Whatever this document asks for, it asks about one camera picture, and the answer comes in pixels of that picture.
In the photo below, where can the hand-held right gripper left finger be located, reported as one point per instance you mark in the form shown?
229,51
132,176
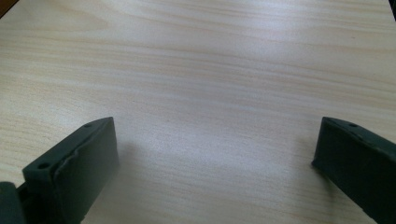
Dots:
81,168

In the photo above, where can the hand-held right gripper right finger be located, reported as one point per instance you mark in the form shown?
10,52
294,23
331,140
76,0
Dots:
358,161

